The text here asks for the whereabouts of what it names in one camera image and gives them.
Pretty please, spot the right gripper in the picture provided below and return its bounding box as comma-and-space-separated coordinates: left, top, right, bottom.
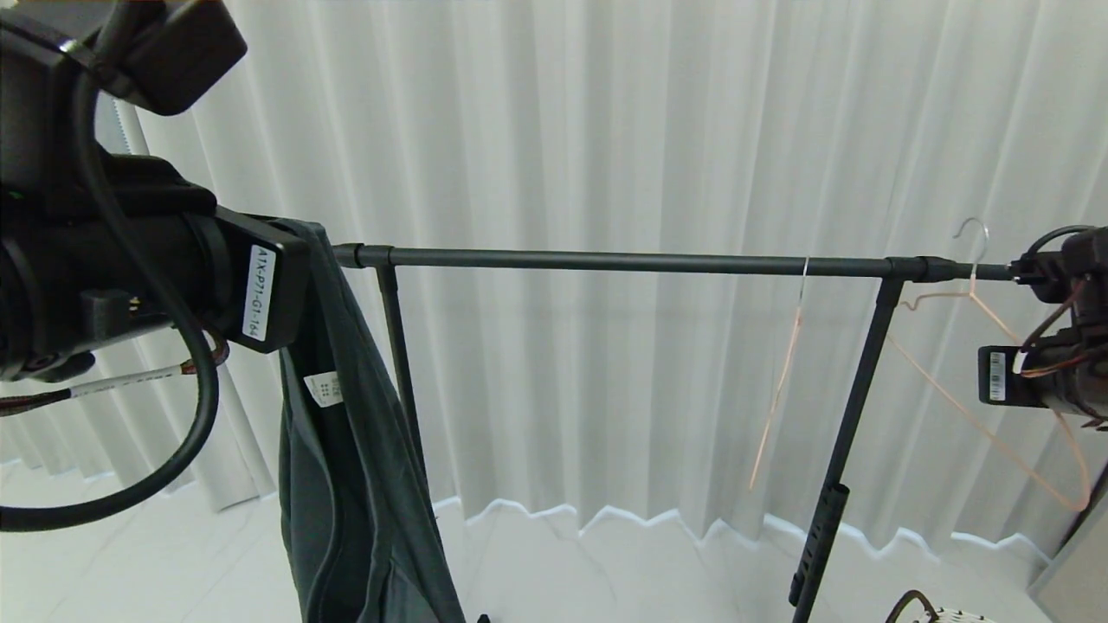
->
978, 344, 1108, 418

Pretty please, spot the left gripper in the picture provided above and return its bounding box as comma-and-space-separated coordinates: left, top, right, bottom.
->
0, 199, 311, 382

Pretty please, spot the pink clothes hanger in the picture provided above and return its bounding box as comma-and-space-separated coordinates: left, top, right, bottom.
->
885, 218, 1093, 513
749, 258, 812, 491

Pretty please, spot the dark grey long-sleeved shirt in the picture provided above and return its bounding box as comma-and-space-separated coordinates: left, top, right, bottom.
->
275, 219, 468, 623

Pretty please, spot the white laundry basket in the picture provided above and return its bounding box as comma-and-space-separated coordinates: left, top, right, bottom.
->
883, 590, 996, 623

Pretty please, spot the black clothes rack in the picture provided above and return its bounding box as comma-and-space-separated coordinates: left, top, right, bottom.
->
332, 244, 1022, 623

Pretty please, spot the white curtain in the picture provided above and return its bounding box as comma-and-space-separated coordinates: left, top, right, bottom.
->
0, 0, 1108, 563

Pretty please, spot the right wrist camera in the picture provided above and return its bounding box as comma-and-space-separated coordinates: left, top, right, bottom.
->
1009, 247, 1079, 305

